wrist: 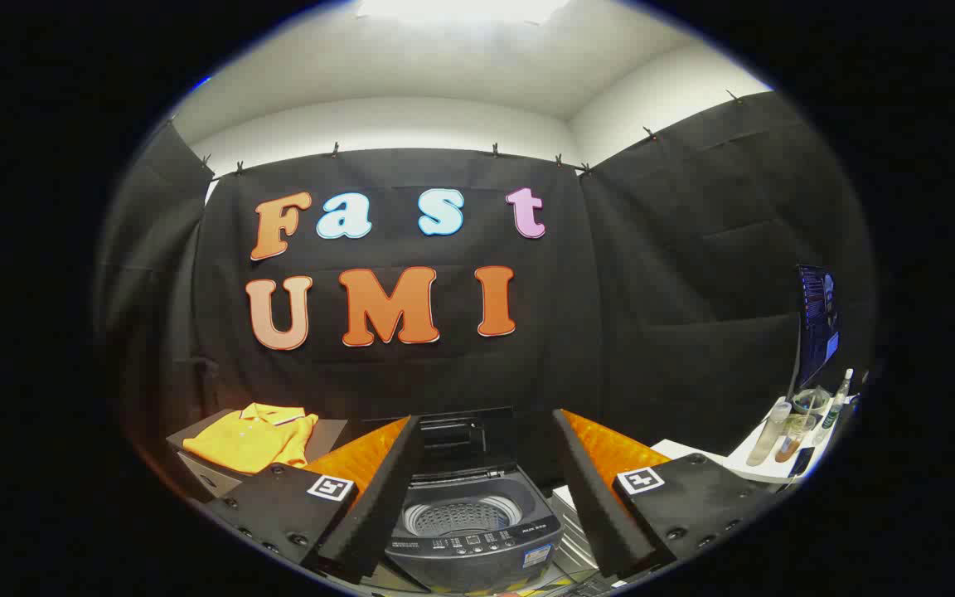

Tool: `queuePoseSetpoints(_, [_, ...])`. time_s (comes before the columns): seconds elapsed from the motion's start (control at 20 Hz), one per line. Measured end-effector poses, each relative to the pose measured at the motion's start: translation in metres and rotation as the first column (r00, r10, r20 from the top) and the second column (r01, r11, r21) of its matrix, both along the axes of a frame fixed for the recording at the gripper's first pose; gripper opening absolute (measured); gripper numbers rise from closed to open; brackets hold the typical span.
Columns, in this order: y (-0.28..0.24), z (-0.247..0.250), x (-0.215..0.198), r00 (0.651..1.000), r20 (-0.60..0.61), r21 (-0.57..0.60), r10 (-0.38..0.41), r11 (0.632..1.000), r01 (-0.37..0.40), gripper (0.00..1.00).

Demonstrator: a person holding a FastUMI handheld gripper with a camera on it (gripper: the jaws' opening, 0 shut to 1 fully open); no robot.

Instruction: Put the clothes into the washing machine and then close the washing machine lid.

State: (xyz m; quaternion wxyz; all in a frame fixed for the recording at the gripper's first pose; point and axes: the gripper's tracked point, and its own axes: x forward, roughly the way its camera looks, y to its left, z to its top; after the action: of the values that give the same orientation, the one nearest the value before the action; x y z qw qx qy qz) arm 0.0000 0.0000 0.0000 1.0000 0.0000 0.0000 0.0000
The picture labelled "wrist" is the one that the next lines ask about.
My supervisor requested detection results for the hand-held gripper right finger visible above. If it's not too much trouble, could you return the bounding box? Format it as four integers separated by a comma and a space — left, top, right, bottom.
550, 408, 777, 581

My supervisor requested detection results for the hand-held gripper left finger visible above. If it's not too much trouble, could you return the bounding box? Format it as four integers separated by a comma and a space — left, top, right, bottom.
204, 415, 425, 585

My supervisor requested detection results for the dark grey washing machine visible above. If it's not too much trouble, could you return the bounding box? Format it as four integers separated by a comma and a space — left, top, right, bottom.
378, 466, 566, 594

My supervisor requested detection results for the yellow polo shirt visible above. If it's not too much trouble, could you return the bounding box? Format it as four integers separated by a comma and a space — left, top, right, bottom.
182, 403, 319, 475

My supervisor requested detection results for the grey cabinet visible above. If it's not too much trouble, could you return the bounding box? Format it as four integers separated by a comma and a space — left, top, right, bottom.
165, 408, 354, 503

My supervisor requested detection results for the tall frosted bottle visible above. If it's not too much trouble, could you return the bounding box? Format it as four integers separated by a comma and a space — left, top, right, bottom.
747, 400, 792, 467

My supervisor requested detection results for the clear glass cup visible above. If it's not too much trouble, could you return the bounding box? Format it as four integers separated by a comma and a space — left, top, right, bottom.
783, 413, 817, 453

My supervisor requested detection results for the clear spray bottle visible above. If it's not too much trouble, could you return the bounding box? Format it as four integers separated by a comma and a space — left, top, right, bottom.
817, 369, 856, 446

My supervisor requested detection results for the computer monitor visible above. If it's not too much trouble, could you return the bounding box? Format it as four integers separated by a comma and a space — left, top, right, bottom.
788, 264, 841, 400

